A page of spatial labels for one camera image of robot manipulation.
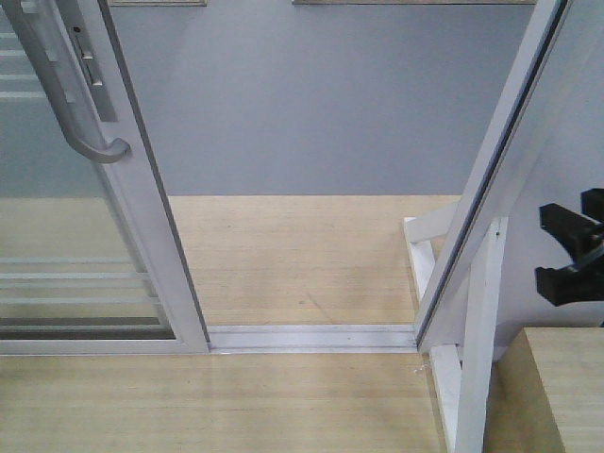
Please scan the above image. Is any aluminium floor track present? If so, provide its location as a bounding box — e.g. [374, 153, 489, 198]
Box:
[209, 324, 417, 354]

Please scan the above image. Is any white triangular support bracket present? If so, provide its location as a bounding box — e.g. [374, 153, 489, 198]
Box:
[402, 203, 508, 452]

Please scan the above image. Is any plywood floor platform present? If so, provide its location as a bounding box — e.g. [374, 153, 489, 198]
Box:
[1, 195, 451, 452]

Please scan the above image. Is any white door frame post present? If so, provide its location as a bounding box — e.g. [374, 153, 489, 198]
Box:
[414, 1, 573, 353]

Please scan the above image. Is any grey metal door handle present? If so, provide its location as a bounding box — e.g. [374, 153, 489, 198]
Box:
[1, 1, 130, 164]

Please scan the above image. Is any light wooden box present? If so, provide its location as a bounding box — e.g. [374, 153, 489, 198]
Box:
[484, 327, 603, 452]

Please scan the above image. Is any white framed sliding glass door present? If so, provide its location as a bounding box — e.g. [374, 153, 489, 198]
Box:
[1, 1, 210, 356]

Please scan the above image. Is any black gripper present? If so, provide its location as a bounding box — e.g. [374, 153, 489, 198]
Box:
[535, 188, 603, 307]

